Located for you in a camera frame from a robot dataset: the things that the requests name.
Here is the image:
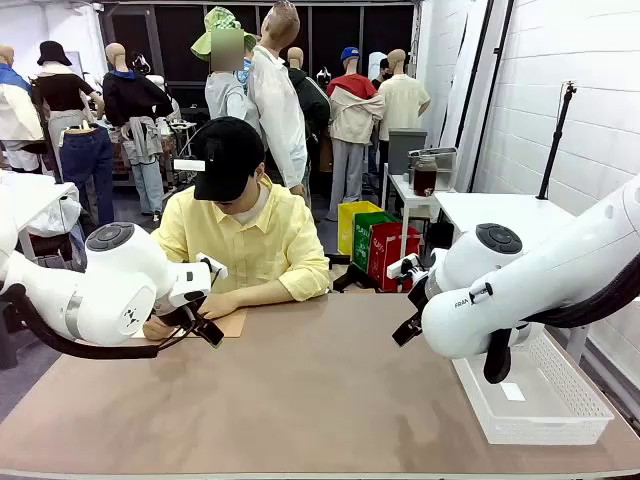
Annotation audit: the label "black cap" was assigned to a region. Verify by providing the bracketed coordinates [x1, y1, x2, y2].
[192, 116, 266, 202]

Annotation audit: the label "stacked metal trays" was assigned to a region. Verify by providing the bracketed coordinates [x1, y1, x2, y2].
[407, 146, 459, 192]

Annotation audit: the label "person's right hand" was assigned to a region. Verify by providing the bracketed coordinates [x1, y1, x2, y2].
[142, 314, 177, 343]

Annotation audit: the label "mannequin blue white jacket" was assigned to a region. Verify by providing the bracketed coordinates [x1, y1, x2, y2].
[0, 44, 45, 174]

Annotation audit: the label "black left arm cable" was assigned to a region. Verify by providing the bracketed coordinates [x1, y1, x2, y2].
[0, 283, 160, 361]

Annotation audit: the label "mannequin blue cap red jacket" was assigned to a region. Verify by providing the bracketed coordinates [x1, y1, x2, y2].
[325, 46, 385, 222]

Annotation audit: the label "person with black mask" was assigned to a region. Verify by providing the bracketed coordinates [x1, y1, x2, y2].
[369, 58, 392, 174]

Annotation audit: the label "green recycling bag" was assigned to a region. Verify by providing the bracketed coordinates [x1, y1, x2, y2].
[352, 211, 401, 274]

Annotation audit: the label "white tower fan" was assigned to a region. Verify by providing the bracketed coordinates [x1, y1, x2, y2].
[367, 51, 389, 81]

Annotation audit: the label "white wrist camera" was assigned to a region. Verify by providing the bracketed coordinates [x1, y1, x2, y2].
[386, 252, 422, 281]
[195, 252, 229, 280]

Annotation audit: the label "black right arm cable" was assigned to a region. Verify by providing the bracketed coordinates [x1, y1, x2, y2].
[482, 257, 640, 385]

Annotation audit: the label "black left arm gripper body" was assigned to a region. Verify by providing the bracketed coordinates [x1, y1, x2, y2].
[154, 293, 209, 331]

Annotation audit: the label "black stand base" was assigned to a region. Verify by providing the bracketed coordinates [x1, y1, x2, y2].
[324, 253, 377, 294]

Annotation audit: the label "person in yellow shirt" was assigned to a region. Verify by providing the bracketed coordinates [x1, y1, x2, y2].
[151, 172, 331, 304]

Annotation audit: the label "large white desk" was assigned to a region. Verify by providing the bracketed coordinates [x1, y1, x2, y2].
[433, 191, 576, 241]

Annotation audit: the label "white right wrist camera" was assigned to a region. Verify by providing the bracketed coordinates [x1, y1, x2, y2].
[386, 252, 422, 281]

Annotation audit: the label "mannequin dark green jacket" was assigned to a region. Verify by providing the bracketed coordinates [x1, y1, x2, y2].
[286, 46, 331, 171]

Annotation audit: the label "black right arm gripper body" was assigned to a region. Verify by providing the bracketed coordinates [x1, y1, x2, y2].
[406, 272, 436, 322]

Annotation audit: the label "small white side table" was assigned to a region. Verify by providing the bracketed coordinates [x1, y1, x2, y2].
[383, 172, 454, 251]

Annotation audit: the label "red recycling bag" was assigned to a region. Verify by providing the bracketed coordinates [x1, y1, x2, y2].
[368, 222, 422, 294]

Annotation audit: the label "tall mannequin white shirt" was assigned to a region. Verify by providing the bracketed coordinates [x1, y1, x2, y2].
[247, 0, 309, 199]

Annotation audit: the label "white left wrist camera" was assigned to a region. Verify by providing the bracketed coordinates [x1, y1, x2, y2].
[195, 252, 229, 280]

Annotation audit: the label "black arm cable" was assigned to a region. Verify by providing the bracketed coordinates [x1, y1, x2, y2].
[0, 283, 160, 361]
[482, 257, 640, 385]

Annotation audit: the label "black tripod pole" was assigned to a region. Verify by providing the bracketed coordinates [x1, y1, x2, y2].
[537, 81, 578, 200]

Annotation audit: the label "person's left forearm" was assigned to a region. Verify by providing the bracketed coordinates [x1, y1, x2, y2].
[232, 278, 301, 307]

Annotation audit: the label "mannequin black bucket hat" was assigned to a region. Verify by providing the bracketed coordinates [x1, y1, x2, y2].
[30, 40, 115, 226]

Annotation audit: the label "brown spiral notebook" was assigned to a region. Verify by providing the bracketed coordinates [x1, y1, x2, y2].
[132, 308, 248, 340]

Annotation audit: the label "glass jar brown liquid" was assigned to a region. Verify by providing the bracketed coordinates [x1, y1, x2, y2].
[412, 154, 439, 197]

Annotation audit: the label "mannequin cream shirt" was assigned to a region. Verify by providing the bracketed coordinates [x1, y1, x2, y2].
[377, 48, 431, 176]

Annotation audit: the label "figure green checked hat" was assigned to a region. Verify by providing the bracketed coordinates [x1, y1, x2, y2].
[190, 5, 261, 132]

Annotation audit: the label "yellow recycling bag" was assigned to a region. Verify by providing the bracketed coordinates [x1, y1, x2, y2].
[337, 200, 384, 256]

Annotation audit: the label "person's left hand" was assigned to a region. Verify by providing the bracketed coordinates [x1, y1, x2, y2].
[197, 291, 242, 321]

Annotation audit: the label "grey box bin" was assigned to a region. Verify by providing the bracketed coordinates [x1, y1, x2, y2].
[387, 128, 429, 176]

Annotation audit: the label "mannequin black hoodie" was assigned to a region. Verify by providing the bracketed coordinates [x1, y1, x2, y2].
[102, 42, 175, 216]

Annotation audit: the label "white plastic mesh basket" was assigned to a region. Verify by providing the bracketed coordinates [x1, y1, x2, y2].
[452, 329, 615, 446]

